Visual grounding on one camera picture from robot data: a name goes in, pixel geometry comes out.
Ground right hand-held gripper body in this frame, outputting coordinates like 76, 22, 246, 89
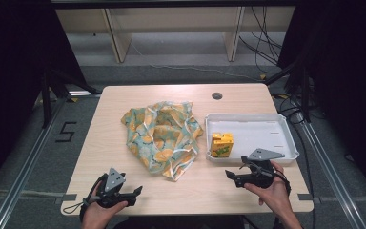
242, 148, 286, 189

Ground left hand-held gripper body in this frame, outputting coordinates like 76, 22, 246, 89
96, 167, 130, 209

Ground yellow juice carton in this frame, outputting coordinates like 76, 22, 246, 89
210, 132, 234, 158

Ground white plastic tray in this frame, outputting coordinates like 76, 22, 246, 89
204, 113, 300, 166

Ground orange print fabric bag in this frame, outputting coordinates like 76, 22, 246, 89
120, 100, 204, 182

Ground person's right hand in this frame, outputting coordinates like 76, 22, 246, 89
243, 160, 292, 219

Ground person's left hand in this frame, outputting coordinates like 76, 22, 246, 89
80, 180, 129, 227

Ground black metal stand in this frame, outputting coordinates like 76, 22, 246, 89
40, 68, 102, 129
263, 56, 313, 124

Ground black curtain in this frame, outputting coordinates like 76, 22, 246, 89
277, 0, 366, 204
0, 0, 88, 198

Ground beige wooden shelf unit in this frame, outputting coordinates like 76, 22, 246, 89
55, 6, 296, 64

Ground right gripper black wrist strap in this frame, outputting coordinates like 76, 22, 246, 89
274, 170, 292, 196

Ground gripper black wrist strap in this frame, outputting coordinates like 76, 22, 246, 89
62, 180, 104, 223
274, 170, 292, 196

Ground left gripper black wrist strap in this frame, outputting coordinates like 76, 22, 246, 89
62, 180, 104, 223

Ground aluminium floor rail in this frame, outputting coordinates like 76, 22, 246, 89
295, 113, 366, 229
0, 98, 68, 229

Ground white floor cable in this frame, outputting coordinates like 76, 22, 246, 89
130, 42, 263, 81

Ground bundle of black cables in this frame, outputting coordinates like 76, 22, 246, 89
237, 6, 284, 74

